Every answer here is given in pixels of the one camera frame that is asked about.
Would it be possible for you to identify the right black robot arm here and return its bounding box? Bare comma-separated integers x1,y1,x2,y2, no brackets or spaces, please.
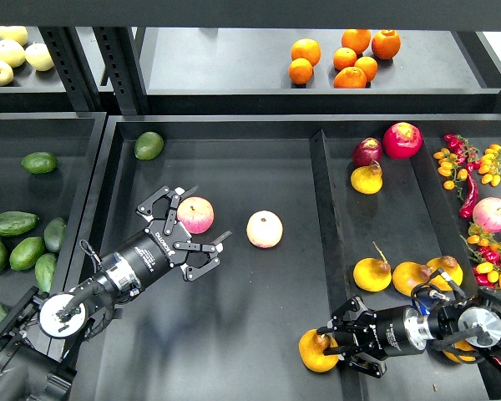
316,269,501,378

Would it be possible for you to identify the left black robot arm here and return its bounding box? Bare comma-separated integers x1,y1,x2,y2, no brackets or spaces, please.
0,186,231,400

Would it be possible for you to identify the pale yellow pear right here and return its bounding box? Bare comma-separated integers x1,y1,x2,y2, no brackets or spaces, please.
25,43,54,72

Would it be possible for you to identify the orange on shelf front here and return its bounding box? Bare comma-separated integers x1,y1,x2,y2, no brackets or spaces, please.
333,66,367,89

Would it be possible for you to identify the pale pink apple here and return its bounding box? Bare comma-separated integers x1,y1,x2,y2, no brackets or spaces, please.
246,211,283,248

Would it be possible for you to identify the dark green avocado upright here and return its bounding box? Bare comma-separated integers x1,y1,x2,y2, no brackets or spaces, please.
43,217,67,253

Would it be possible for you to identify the orange on shelf lower left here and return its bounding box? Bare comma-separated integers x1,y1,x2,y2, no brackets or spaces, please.
288,58,313,85

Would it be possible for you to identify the orange cherry tomato cluster right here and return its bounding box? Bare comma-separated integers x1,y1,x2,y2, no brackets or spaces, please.
478,143,501,187

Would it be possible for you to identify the green avocado left tray top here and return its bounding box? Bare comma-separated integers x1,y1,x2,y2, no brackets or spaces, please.
21,152,58,175

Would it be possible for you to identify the pale yellow pear middle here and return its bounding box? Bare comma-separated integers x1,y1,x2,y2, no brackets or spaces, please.
0,39,26,69

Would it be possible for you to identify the green avocado cluster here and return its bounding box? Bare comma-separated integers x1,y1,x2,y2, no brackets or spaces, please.
34,253,58,292
9,236,45,272

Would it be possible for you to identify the orange cherry tomato cluster left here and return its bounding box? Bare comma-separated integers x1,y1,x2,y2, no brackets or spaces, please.
433,148,469,190

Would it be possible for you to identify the yellow pear under right arm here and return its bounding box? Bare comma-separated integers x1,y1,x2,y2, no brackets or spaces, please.
443,340,477,363

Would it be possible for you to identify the orange on shelf far left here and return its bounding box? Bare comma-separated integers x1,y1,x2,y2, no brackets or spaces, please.
291,38,321,67

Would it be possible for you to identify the black left tray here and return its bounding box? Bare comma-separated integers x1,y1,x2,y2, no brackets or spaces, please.
0,113,106,311

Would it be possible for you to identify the mixed cherry tomato cluster lower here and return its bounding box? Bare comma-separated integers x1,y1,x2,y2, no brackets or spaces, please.
462,223,501,292

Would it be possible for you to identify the pink red apple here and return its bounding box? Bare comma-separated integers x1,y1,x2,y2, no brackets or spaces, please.
177,196,215,234

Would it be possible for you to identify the red chili pepper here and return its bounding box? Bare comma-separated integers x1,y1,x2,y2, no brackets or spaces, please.
458,173,478,219

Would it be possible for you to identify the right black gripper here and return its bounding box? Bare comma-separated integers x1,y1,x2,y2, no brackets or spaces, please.
316,296,430,378

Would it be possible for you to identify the pink apple far right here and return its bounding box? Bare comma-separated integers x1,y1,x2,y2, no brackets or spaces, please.
473,197,501,233

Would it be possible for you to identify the green avocado middle cluster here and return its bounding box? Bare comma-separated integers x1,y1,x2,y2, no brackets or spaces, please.
9,236,45,272

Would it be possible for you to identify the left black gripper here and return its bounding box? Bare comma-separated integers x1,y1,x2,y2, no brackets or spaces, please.
102,185,232,292

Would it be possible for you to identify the pale yellow pear top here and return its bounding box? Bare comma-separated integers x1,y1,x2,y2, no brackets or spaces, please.
0,26,28,46

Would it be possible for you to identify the green avocado top of tray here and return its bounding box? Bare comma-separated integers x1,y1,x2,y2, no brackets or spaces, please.
134,131,164,160

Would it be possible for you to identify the black tray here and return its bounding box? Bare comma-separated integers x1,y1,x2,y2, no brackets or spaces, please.
70,115,501,400
0,113,106,311

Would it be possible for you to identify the red apple right tray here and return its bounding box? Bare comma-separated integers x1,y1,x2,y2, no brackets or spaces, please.
382,122,423,160

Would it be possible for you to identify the black shelf rack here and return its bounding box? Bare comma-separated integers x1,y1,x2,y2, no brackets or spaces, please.
0,1,501,115

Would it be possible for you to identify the orange cherry tomato cluster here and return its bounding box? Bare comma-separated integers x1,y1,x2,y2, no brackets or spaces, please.
478,143,501,187
433,148,469,190

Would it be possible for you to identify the black center tray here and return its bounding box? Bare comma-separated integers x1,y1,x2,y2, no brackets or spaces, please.
70,115,501,400

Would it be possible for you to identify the green avocado lower cluster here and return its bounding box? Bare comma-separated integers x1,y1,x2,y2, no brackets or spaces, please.
34,253,58,292

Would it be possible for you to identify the red cherry tomato cluster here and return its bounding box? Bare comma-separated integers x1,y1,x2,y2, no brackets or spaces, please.
443,134,481,172

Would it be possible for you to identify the dark red small apple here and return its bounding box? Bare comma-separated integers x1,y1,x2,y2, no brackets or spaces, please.
352,137,382,167

